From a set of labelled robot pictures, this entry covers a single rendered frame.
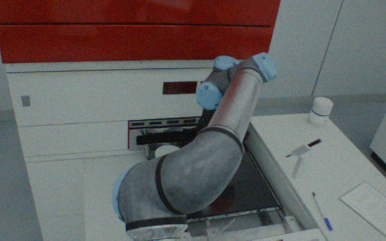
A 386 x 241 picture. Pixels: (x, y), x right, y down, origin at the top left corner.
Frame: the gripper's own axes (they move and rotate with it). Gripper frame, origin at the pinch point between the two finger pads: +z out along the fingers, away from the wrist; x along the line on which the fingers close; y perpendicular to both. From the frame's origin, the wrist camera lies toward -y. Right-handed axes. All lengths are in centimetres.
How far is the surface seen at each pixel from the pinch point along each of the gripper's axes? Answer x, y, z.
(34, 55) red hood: 26, 50, -34
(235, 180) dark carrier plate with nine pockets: 7.9, -9.6, 1.3
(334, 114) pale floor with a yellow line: -224, -60, 92
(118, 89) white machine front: 7.8, 34.0, -18.9
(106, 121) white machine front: 10.1, 37.5, -6.2
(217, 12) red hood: -5.1, 8.7, -46.7
